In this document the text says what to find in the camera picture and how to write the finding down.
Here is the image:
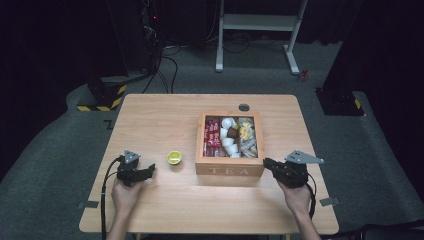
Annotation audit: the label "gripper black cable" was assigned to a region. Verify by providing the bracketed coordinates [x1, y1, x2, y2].
[100, 155, 123, 240]
[305, 173, 317, 220]

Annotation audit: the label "row of red packets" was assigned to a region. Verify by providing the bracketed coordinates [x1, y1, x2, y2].
[203, 118, 222, 158]

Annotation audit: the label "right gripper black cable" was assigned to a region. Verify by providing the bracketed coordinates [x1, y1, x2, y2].
[305, 173, 317, 220]

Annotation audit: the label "person's left hand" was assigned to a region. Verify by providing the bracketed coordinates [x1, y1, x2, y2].
[111, 178, 145, 214]

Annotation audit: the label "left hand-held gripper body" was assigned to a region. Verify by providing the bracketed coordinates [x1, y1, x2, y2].
[116, 149, 141, 188]

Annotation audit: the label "pile of clear yellow sachets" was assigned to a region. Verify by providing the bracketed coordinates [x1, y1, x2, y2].
[238, 117, 259, 159]

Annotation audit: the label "grey tape piece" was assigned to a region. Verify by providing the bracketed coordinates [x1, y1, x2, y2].
[319, 197, 340, 207]
[77, 200, 100, 210]

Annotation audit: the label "person's right hand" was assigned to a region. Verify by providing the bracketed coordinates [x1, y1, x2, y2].
[277, 181, 313, 218]

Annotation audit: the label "black yellow striped stand base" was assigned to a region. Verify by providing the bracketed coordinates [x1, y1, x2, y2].
[77, 76, 128, 113]

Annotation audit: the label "white metal stand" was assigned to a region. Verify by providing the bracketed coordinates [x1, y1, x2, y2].
[215, 0, 309, 76]

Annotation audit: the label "wooden tea box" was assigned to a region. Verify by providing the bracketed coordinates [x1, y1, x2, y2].
[194, 111, 268, 178]

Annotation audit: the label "black floor cables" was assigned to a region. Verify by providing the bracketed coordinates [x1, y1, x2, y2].
[141, 43, 180, 95]

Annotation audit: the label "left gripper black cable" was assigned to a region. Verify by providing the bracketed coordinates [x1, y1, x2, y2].
[100, 155, 123, 240]

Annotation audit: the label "yellow-lid capsule cup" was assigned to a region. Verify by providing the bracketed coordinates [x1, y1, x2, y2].
[166, 150, 184, 166]

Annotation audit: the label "thick black floor cable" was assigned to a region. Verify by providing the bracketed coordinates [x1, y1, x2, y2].
[319, 219, 424, 240]

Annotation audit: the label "dark equipment rack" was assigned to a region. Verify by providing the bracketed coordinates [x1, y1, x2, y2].
[138, 0, 165, 73]

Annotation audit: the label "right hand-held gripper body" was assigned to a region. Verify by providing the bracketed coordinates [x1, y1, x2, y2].
[279, 149, 325, 189]

